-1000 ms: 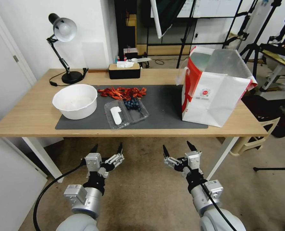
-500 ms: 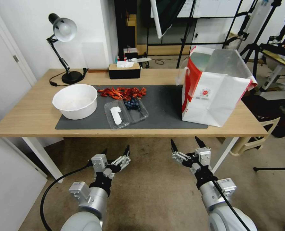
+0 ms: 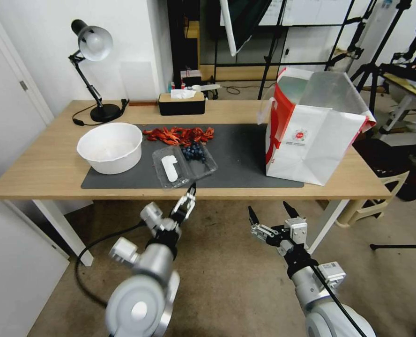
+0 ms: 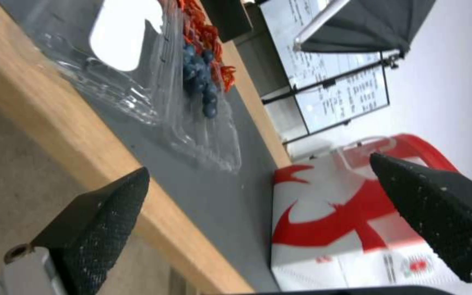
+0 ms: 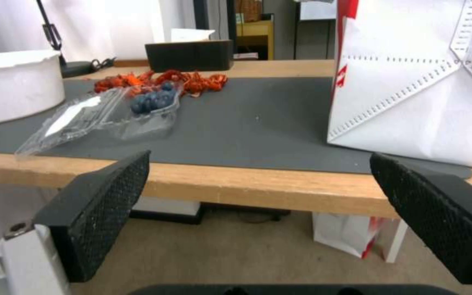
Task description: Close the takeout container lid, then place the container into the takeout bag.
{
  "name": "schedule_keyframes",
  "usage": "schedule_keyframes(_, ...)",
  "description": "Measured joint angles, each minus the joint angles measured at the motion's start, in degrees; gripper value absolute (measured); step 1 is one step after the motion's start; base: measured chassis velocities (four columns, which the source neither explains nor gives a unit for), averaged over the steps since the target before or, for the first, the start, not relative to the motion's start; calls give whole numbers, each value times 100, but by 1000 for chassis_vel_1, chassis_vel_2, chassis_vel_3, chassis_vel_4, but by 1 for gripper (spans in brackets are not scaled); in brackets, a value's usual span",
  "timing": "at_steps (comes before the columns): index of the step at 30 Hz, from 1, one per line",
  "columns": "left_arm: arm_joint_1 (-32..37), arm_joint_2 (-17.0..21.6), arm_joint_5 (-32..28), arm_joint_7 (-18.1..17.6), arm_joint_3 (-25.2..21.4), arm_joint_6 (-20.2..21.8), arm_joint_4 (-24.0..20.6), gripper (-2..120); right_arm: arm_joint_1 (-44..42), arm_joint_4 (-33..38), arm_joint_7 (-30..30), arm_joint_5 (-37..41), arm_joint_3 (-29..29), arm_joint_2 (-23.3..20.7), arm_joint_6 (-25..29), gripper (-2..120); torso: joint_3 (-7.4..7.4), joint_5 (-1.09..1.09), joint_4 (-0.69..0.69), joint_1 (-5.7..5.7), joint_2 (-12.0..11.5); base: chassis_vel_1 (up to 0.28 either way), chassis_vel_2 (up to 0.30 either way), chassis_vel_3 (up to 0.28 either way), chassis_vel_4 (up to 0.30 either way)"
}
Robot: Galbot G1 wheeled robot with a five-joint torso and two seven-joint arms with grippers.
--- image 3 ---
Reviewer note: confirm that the white red takeout bag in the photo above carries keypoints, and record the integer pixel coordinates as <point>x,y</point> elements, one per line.
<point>310,147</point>

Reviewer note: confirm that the black light stand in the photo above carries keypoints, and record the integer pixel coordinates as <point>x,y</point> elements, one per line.
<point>268,52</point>

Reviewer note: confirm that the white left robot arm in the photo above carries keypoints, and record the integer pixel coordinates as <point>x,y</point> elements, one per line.
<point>141,291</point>

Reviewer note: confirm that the clear plastic takeout container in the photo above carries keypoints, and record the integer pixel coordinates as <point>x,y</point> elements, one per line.
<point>201,169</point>

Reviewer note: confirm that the white side table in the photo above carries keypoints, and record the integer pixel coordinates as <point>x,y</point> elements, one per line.
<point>410,89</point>

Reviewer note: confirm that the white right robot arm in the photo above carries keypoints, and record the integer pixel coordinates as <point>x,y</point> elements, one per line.
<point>311,289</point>

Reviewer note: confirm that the black tissue box wooden lid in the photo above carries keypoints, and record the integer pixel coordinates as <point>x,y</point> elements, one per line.
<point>181,107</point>

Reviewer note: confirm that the beige plastic stool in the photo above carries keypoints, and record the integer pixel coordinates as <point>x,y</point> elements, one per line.
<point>366,210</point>

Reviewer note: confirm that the wooden table white legs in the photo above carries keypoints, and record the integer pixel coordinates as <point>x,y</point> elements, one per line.
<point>36,168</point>

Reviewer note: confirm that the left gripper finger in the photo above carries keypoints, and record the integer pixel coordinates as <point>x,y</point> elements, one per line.
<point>180,203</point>
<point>192,196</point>

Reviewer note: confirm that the black desk lamp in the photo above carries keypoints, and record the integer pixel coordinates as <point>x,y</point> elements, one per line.
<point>96,43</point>

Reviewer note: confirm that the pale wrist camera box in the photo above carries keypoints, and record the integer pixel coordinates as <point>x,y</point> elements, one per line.
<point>297,229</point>
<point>151,212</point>

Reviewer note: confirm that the white folded reflector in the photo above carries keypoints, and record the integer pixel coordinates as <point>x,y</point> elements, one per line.
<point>233,31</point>

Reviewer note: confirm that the red crayfish pile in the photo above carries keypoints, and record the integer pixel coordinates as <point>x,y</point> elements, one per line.
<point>173,135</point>

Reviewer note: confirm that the dark grey table mat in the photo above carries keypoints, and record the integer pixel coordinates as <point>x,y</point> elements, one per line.
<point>236,158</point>

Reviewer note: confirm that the silver door hinge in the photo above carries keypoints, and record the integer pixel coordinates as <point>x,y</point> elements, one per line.
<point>23,85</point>

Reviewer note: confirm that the black tripod leg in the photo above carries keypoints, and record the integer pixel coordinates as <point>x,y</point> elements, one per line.
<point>401,246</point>

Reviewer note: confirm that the white round bowl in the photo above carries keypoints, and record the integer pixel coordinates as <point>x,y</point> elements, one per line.
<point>109,147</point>

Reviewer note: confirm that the black camera tripod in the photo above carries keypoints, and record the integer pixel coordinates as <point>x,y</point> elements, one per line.
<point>374,66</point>

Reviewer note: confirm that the blueberries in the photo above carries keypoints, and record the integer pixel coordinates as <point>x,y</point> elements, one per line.
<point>193,152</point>

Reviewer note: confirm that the white tissue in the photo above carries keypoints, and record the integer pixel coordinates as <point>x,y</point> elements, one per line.
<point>182,94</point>

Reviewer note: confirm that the black shelf frame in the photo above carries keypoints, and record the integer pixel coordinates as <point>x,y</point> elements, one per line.
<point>180,38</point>

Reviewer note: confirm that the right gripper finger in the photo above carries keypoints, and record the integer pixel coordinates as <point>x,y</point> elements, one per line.
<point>260,231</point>
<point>291,211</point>

